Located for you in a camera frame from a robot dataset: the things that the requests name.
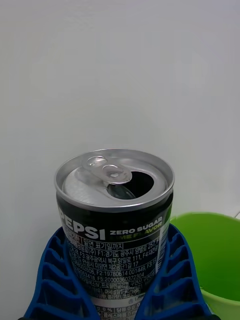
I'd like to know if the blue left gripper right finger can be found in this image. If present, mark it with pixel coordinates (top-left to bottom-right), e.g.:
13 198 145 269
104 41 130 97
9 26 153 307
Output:
135 223 214 320

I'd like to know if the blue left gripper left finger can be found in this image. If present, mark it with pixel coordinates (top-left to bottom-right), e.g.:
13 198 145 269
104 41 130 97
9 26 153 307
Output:
23 225 101 320

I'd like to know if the black drink can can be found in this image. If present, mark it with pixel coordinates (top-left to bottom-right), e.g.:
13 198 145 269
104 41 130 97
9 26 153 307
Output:
54 148 175 320

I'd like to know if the green plastic bin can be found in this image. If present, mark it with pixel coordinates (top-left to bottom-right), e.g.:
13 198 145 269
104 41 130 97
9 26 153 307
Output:
169 211 240 319

